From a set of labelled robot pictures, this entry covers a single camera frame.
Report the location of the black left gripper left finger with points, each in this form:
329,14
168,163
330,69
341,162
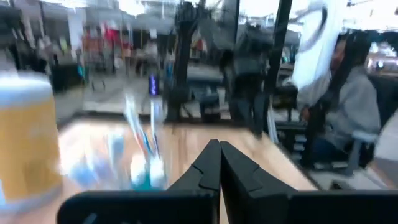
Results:
203,177

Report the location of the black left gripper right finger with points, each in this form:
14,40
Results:
245,186

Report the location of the blue mouthwash bottle white cap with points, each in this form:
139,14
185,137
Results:
157,171
138,169

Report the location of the orange toothbrush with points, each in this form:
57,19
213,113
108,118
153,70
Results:
136,124

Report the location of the black device with indicator lights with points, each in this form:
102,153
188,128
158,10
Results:
154,84

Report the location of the clear acrylic organizer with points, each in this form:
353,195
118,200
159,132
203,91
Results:
93,155

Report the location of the grey chair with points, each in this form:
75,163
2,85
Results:
360,140

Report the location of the person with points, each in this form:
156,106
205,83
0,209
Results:
354,105

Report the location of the yellow canister white lid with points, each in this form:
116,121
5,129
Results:
25,140

